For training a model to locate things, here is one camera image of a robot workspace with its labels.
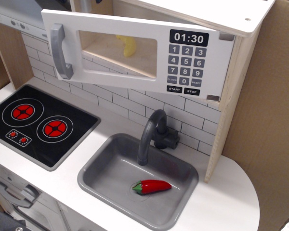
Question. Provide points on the grey toy faucet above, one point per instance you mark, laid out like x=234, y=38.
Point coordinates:
x=156, y=129

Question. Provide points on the grey toy range hood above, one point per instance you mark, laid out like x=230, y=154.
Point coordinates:
x=25, y=15

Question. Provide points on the brown cardboard panel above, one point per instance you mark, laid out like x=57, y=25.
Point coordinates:
x=258, y=139

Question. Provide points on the black toy stovetop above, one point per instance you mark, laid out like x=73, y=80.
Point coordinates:
x=42, y=128

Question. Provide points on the red toy chili pepper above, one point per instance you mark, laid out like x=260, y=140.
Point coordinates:
x=151, y=186

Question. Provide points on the grey toy sink basin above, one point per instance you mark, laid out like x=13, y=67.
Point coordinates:
x=113, y=170

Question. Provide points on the wooden toy microwave cabinet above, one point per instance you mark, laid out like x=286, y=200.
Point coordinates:
x=242, y=18

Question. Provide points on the white toy oven door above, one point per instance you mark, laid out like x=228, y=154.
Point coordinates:
x=44, y=215

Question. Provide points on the grey oven door handle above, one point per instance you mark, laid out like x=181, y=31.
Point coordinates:
x=24, y=198

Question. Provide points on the yellow toy banana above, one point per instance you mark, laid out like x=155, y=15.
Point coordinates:
x=130, y=45

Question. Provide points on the white toy microwave door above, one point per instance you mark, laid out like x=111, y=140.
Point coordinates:
x=174, y=58

